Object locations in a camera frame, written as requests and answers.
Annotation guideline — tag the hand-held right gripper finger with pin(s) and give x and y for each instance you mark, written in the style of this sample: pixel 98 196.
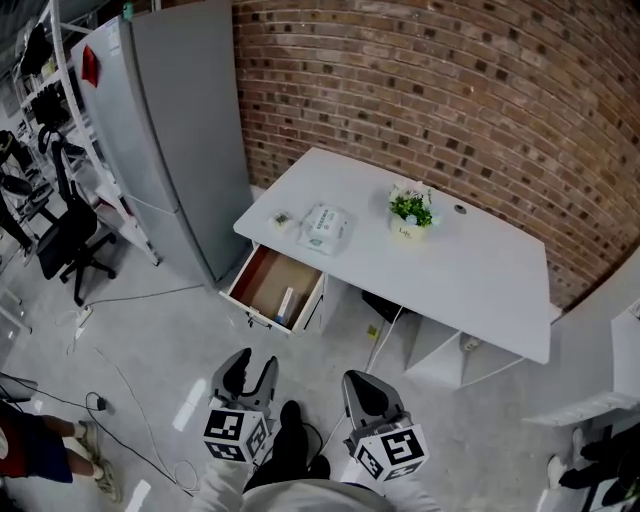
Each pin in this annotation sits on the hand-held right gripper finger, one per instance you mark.
pixel 349 395
pixel 377 397

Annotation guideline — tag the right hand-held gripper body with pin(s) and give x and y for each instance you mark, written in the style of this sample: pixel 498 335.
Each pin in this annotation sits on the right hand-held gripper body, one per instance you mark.
pixel 395 447

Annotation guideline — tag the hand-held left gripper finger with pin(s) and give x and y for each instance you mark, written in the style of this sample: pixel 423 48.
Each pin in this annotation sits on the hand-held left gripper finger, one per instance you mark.
pixel 235 372
pixel 267 382

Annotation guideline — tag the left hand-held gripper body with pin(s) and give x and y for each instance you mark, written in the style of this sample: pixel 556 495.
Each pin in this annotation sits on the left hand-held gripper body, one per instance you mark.
pixel 231 429

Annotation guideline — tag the small white box item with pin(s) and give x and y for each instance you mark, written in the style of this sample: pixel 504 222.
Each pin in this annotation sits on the small white box item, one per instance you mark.
pixel 286 304

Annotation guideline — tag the white desk drawer wooden inside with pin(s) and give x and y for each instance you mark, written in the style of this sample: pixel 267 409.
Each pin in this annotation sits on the white desk drawer wooden inside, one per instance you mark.
pixel 270 285

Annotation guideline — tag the person's left forearm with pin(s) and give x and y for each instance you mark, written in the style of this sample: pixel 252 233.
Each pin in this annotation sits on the person's left forearm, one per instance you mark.
pixel 220 482

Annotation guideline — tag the person's right forearm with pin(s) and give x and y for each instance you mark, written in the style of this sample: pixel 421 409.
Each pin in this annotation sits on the person's right forearm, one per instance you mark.
pixel 400 492

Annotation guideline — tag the black box under desk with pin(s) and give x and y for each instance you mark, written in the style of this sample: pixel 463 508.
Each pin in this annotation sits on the black box under desk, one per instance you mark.
pixel 382 305

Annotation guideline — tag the white desk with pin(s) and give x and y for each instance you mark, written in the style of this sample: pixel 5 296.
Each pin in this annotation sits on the white desk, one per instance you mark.
pixel 450 280

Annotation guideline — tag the person's black trouser leg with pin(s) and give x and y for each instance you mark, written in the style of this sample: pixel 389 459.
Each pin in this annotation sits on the person's black trouser leg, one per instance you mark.
pixel 290 450

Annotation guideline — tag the small yellow floor tag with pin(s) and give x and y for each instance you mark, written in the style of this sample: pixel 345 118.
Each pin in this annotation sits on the small yellow floor tag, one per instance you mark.
pixel 372 332

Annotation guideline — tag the person's light grey top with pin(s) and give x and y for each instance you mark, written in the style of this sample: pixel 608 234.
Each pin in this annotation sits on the person's light grey top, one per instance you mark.
pixel 305 497

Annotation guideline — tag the small clear wrapped packet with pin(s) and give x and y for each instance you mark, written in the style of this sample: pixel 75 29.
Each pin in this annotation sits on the small clear wrapped packet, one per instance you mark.
pixel 281 219

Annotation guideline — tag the white power strip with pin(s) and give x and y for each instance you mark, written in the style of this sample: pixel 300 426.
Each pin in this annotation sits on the white power strip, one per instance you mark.
pixel 83 320

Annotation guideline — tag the white wet wipes pack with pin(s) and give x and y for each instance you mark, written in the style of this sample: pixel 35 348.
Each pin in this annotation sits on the white wet wipes pack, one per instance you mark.
pixel 324 227

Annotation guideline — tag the potted green plant white pot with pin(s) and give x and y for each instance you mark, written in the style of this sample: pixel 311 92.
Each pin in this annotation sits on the potted green plant white pot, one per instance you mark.
pixel 411 212

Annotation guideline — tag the black office chair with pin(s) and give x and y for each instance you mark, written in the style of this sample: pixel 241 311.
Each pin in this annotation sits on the black office chair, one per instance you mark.
pixel 67 235

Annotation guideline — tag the white cabinet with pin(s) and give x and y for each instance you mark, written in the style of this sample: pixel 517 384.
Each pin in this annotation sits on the white cabinet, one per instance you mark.
pixel 595 360

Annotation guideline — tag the grey refrigerator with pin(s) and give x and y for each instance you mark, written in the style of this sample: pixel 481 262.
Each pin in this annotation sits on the grey refrigerator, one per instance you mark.
pixel 175 140

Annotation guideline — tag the white metal shelf rack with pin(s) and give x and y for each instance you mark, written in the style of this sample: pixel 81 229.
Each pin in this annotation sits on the white metal shelf rack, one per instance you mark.
pixel 80 150

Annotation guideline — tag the red paper on refrigerator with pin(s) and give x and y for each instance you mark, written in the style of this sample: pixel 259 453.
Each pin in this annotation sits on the red paper on refrigerator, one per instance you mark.
pixel 90 65

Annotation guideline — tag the black bags on shelf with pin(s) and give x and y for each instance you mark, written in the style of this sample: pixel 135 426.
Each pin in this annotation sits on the black bags on shelf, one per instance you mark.
pixel 36 50

